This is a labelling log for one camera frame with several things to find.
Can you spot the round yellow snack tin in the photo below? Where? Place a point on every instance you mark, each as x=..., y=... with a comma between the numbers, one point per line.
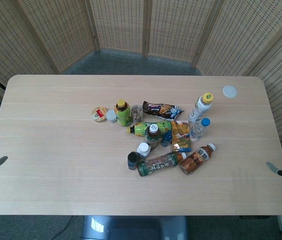
x=99, y=114

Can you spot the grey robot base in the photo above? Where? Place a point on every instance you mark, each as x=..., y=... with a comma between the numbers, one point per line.
x=136, y=227

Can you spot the white round disc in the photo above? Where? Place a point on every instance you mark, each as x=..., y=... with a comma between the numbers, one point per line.
x=229, y=91

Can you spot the brown coffee bottle white cap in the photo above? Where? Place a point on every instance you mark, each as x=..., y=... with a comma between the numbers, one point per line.
x=196, y=160

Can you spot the clear water bottle blue cap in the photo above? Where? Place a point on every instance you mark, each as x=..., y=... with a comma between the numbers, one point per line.
x=199, y=130

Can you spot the white bottle with yellow cap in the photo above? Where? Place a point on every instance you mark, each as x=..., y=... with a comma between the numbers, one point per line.
x=201, y=107

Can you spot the small white jar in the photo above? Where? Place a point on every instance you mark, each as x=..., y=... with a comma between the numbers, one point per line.
x=111, y=116

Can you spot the green bottle with yellow cap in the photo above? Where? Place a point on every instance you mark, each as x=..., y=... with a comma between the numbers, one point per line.
x=123, y=114

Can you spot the black lidded dark jar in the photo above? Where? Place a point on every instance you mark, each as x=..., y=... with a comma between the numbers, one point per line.
x=132, y=160

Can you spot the dark blue spray bottle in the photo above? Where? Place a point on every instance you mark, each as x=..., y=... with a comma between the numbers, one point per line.
x=166, y=139

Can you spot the green label tea bottle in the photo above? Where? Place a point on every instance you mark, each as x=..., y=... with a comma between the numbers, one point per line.
x=158, y=165

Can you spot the green squeezed bottle yellow cap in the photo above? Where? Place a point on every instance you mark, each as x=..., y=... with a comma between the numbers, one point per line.
x=141, y=129

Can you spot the small white pill bottle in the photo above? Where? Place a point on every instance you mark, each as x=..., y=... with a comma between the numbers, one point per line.
x=144, y=149

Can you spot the tea bottle with white cap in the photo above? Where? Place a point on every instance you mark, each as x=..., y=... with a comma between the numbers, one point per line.
x=153, y=135

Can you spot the dark brown snack bag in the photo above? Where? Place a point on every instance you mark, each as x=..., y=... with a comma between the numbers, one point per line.
x=159, y=109

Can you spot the bamboo folding screen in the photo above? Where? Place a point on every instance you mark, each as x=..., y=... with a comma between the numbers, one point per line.
x=171, y=25

